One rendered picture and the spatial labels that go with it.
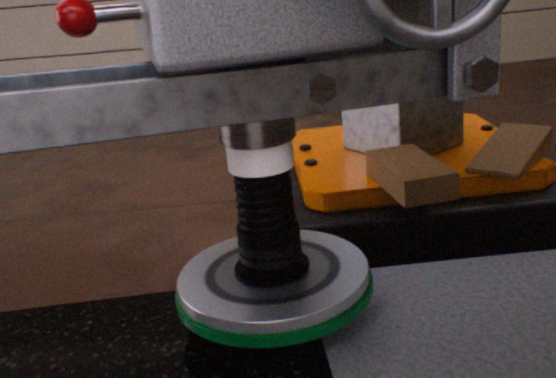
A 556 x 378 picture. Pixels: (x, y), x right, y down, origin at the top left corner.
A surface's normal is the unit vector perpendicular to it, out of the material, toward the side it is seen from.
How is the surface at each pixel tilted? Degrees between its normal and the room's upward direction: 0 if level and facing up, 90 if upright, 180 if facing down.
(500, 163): 11
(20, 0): 90
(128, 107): 90
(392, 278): 0
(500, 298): 0
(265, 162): 90
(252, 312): 0
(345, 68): 90
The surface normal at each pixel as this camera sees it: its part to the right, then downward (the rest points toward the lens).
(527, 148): -0.21, -0.86
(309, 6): 0.28, 0.29
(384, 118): -0.83, 0.26
